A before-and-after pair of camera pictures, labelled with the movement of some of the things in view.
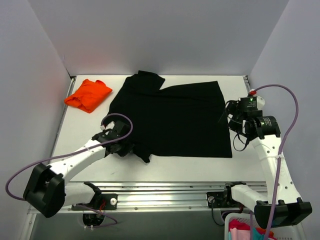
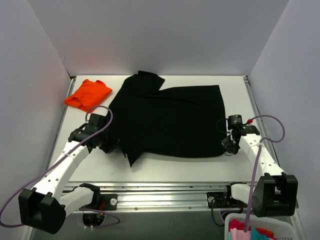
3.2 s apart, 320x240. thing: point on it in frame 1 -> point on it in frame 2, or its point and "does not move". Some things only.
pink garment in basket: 239,230 does not move
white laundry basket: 281,232 does not move
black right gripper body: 231,116 -> 227,144
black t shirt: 187,120 does not move
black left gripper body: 124,148 -> 108,146
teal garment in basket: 257,235 does not move
